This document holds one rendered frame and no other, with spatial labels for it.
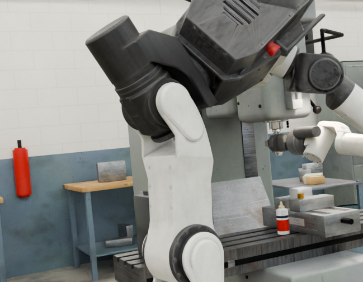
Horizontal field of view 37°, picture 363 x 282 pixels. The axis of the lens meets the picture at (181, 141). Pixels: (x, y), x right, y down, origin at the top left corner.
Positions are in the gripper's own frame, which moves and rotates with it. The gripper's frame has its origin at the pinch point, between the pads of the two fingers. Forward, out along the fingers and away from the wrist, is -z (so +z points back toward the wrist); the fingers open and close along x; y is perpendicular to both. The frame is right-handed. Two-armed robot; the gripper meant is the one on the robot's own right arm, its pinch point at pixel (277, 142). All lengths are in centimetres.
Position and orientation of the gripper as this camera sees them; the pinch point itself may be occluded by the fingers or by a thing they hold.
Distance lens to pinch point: 192.3
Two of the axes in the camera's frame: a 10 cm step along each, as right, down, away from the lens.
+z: 4.3, -0.2, -9.0
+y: 0.9, 10.0, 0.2
